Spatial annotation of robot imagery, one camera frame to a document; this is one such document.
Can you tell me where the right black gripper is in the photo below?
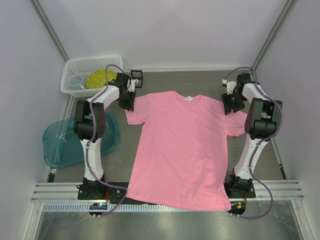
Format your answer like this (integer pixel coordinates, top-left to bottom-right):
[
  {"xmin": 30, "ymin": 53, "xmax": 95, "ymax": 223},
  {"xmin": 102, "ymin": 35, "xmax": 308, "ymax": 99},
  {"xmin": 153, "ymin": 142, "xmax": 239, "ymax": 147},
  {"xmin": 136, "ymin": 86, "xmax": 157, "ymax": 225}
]
[{"xmin": 220, "ymin": 90, "xmax": 245, "ymax": 115}]

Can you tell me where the pink t-shirt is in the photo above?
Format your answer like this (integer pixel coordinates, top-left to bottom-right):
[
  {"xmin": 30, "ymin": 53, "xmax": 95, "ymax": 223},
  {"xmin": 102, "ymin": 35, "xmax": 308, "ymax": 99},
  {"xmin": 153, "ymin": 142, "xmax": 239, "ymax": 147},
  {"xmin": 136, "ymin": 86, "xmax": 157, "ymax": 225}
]
[{"xmin": 125, "ymin": 91, "xmax": 247, "ymax": 211}]

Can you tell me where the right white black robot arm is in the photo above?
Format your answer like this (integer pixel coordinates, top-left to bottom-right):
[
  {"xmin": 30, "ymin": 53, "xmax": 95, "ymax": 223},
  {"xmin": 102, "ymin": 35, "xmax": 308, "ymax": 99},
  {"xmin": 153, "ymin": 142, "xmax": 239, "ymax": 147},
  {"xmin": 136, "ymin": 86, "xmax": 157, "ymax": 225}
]
[{"xmin": 221, "ymin": 73, "xmax": 283, "ymax": 199}]

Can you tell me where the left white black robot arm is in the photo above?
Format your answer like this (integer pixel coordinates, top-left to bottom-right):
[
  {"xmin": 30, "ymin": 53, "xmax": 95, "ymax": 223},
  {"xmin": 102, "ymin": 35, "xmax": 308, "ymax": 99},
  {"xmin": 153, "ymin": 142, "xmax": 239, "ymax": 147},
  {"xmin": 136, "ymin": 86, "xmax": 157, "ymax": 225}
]
[{"xmin": 73, "ymin": 72, "xmax": 136, "ymax": 200}]

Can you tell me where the black brooch box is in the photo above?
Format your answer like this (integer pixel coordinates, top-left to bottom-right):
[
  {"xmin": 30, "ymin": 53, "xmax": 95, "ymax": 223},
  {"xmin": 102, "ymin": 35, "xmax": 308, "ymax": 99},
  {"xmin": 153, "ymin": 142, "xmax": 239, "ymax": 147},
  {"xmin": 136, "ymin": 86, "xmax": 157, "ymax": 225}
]
[{"xmin": 130, "ymin": 70, "xmax": 144, "ymax": 88}]

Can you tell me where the yellow-green dotted plate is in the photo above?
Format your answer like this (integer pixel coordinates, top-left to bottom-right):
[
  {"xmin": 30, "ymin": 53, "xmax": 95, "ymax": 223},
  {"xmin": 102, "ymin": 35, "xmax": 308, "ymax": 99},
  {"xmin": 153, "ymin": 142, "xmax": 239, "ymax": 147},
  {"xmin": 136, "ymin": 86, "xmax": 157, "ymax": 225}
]
[{"xmin": 86, "ymin": 69, "xmax": 117, "ymax": 89}]

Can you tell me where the white plastic basket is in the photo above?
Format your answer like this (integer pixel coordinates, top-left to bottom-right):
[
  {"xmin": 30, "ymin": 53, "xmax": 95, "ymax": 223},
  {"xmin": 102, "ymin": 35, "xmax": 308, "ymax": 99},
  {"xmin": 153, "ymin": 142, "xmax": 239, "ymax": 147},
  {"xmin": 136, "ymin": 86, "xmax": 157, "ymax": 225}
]
[{"xmin": 60, "ymin": 55, "xmax": 123, "ymax": 98}]

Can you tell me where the light blue mug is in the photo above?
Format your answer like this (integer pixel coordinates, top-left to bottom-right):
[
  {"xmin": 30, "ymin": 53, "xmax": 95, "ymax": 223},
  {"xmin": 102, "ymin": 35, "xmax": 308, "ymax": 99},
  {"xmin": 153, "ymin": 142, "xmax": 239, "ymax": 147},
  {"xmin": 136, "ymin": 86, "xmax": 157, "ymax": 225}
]
[{"xmin": 68, "ymin": 75, "xmax": 86, "ymax": 90}]

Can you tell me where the teal transparent plastic bin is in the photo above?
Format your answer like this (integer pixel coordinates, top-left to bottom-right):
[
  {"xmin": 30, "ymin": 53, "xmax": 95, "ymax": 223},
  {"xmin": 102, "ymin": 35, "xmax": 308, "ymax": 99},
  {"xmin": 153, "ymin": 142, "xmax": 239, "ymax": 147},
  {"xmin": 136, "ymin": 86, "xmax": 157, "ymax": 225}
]
[{"xmin": 42, "ymin": 110, "xmax": 120, "ymax": 169}]

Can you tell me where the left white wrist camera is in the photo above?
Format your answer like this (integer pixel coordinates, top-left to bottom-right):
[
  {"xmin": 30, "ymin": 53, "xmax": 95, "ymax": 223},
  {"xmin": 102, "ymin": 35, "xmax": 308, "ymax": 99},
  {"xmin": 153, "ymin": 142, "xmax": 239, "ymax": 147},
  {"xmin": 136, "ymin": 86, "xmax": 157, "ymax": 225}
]
[{"xmin": 126, "ymin": 79, "xmax": 137, "ymax": 93}]

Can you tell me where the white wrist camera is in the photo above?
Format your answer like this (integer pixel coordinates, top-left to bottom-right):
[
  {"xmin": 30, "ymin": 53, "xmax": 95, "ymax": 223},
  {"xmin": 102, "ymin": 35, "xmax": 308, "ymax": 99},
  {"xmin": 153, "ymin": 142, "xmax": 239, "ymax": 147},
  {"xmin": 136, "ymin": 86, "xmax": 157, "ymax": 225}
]
[
  {"xmin": 221, "ymin": 79, "xmax": 237, "ymax": 95},
  {"xmin": 126, "ymin": 79, "xmax": 137, "ymax": 93}
]

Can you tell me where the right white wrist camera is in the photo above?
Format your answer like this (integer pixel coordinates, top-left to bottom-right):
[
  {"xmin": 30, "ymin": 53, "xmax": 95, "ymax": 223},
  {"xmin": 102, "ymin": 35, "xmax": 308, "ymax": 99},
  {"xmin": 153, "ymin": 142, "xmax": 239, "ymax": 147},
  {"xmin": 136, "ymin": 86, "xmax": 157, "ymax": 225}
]
[{"xmin": 221, "ymin": 79, "xmax": 237, "ymax": 95}]

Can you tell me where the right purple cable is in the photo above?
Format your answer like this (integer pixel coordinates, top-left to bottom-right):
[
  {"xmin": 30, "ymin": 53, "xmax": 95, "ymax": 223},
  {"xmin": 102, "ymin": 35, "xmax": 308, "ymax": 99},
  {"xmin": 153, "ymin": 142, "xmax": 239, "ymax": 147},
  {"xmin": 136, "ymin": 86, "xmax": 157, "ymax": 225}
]
[{"xmin": 223, "ymin": 66, "xmax": 285, "ymax": 221}]

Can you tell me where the white slotted cable duct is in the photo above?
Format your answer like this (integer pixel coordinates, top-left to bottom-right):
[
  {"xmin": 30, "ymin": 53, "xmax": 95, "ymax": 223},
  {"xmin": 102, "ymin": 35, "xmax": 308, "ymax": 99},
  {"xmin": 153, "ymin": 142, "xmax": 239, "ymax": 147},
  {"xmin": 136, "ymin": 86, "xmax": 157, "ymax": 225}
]
[{"xmin": 42, "ymin": 201, "xmax": 230, "ymax": 213}]

